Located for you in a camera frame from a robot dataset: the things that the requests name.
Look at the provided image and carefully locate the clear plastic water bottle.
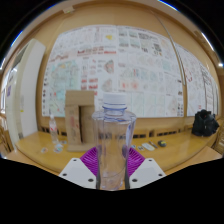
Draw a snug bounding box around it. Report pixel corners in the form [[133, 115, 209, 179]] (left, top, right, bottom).
[[91, 92, 138, 191]]

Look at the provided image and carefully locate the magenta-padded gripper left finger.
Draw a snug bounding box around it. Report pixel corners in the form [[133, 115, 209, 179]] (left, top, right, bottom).
[[58, 146, 98, 190]]

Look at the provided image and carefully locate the small white remote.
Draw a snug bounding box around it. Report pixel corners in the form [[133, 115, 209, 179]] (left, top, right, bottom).
[[141, 142, 156, 152]]

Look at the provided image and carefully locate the brown cardboard stand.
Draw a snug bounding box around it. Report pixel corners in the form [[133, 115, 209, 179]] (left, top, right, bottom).
[[64, 90, 96, 153]]

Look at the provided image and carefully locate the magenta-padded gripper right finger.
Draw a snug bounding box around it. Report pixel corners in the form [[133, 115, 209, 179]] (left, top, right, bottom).
[[125, 146, 168, 190]]

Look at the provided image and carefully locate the small red-labelled plastic bottle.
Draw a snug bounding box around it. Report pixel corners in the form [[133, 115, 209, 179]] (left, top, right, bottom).
[[48, 114, 60, 145]]

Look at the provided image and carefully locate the large printed wall poster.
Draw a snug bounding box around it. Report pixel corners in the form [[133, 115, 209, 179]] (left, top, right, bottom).
[[41, 24, 186, 118]]

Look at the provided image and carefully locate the black bag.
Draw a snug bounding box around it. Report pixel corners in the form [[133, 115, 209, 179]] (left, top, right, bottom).
[[191, 109, 220, 137]]

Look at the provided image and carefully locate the white standing air conditioner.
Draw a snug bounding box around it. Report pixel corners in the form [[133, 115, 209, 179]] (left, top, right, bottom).
[[4, 38, 47, 144]]

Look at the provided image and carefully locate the narrow printed wall poster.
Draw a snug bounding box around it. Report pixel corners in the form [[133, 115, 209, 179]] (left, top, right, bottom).
[[174, 43, 219, 118]]

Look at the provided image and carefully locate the wooden chair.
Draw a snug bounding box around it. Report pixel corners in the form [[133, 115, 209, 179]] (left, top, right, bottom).
[[213, 128, 224, 154], [0, 124, 14, 154]]

